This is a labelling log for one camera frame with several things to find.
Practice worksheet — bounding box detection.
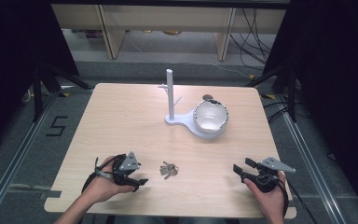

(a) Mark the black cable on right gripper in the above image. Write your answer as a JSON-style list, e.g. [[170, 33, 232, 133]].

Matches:
[[278, 178, 319, 224]]

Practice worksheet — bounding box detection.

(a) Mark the bunch of silver keys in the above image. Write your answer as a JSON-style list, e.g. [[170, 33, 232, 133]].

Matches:
[[158, 161, 180, 181]]

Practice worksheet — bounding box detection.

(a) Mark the white bowl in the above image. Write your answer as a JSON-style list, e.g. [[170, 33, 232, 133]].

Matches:
[[192, 98, 230, 135]]

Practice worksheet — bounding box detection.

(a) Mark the person's right hand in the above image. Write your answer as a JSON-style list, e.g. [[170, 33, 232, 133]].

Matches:
[[243, 172, 289, 217]]

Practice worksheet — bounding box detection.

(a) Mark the person's left hand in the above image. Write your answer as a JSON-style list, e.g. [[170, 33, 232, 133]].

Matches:
[[81, 155, 136, 205]]

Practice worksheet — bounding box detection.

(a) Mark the black tripod stand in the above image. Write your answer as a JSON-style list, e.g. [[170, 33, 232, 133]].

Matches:
[[244, 62, 300, 124], [32, 61, 95, 123]]

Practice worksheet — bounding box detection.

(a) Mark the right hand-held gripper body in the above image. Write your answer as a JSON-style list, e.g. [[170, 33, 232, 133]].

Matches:
[[254, 156, 296, 193]]

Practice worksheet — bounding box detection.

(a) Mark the white key stand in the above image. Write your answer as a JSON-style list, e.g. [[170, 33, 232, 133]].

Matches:
[[158, 68, 227, 140]]

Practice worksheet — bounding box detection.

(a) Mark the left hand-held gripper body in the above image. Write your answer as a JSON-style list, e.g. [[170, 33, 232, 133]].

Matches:
[[112, 151, 142, 187]]

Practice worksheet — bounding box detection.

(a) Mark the black curtain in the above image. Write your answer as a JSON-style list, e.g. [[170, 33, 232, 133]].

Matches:
[[260, 0, 358, 223], [0, 0, 80, 158]]

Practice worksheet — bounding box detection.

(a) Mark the bundle of black cables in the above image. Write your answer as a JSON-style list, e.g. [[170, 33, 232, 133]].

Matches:
[[228, 7, 278, 71]]

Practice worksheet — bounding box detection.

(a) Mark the metal floor rail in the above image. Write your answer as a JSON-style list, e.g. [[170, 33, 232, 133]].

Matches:
[[279, 92, 350, 224], [0, 91, 60, 224]]

